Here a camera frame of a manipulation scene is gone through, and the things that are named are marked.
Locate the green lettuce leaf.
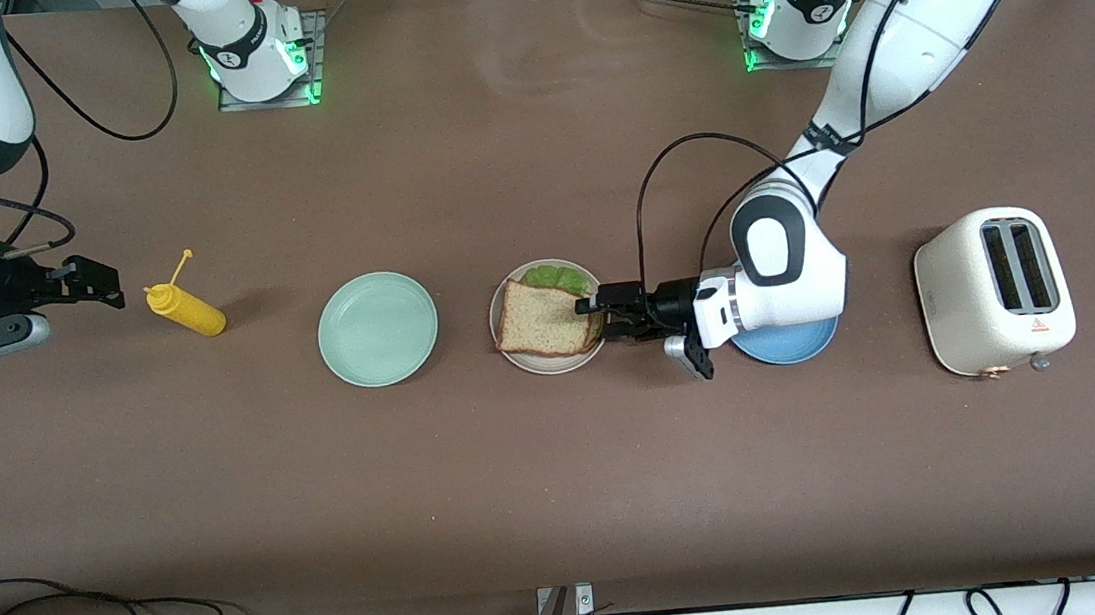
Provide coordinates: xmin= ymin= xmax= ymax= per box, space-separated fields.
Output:
xmin=517 ymin=259 xmax=595 ymax=303

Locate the dark crust bread slice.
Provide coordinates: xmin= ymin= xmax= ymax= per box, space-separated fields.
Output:
xmin=490 ymin=271 xmax=610 ymax=364

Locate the yellow squeeze bottle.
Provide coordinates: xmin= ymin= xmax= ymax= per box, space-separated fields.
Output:
xmin=141 ymin=246 xmax=230 ymax=344

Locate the beige plate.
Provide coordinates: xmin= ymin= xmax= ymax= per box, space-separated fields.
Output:
xmin=483 ymin=253 xmax=617 ymax=382

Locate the blue plate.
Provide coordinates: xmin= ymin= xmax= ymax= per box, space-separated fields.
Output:
xmin=728 ymin=315 xmax=845 ymax=371

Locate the mint green plate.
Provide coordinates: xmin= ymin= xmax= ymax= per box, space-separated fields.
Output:
xmin=312 ymin=266 xmax=445 ymax=393

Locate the cream white toaster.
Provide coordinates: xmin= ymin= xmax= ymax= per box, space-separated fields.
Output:
xmin=908 ymin=200 xmax=1083 ymax=385

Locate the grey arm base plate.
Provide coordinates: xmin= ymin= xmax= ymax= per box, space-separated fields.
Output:
xmin=208 ymin=7 xmax=335 ymax=115
xmin=732 ymin=0 xmax=853 ymax=78

